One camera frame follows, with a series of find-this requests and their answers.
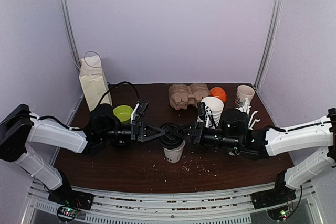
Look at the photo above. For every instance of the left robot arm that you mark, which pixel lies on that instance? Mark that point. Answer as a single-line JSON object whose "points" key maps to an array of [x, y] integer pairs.
{"points": [[22, 127]]}

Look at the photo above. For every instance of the stack of white paper cups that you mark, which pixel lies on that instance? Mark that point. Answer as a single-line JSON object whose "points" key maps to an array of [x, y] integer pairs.
{"points": [[216, 106]]}

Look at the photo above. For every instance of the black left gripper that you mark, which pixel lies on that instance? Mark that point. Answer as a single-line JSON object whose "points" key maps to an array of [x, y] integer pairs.
{"points": [[139, 131]]}

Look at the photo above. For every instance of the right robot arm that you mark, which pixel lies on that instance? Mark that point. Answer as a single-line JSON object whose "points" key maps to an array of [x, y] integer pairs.
{"points": [[234, 135]]}

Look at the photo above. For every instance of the black plastic cup lid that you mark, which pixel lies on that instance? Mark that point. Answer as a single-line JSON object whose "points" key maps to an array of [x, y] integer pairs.
{"points": [[170, 140]]}

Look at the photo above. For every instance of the green plastic bowl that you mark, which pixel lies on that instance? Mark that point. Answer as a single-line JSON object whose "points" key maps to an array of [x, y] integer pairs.
{"points": [[123, 113]]}

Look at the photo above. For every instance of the stack of cardboard cup carriers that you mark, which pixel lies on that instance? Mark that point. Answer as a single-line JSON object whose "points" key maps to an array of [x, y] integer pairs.
{"points": [[182, 95]]}

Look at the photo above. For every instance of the white paper takeout bag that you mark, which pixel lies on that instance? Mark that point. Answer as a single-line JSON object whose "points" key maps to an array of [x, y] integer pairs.
{"points": [[93, 80]]}

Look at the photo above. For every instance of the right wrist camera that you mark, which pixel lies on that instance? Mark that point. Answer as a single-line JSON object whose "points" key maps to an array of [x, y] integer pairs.
{"points": [[204, 115]]}

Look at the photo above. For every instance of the orange plastic bowl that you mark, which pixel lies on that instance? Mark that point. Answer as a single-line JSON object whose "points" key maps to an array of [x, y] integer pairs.
{"points": [[219, 93]]}

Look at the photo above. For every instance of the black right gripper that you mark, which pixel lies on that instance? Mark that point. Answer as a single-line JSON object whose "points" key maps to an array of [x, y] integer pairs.
{"points": [[197, 132]]}

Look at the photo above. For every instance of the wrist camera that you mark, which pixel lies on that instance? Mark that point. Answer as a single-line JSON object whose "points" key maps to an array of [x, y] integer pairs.
{"points": [[140, 110], [204, 115]]}

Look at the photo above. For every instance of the ceramic mug with tree print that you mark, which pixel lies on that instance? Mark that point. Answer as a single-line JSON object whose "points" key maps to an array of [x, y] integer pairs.
{"points": [[244, 92]]}

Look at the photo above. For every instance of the glass of white wrapped straws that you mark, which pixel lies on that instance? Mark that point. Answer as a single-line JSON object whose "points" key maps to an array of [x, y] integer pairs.
{"points": [[246, 108]]}

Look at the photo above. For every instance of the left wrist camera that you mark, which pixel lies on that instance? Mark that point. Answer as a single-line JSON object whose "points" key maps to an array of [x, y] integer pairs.
{"points": [[140, 110]]}

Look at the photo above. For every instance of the single white paper cup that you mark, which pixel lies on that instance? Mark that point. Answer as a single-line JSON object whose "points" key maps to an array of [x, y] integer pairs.
{"points": [[173, 155]]}

